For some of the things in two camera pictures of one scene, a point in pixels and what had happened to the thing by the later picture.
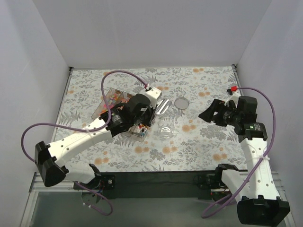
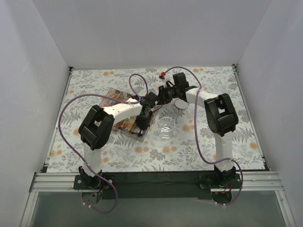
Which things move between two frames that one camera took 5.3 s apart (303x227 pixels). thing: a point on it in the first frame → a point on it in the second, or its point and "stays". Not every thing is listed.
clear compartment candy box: (114, 97) stays
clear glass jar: (166, 127) stays
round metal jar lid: (181, 103) stays
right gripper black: (219, 113) → (163, 95)
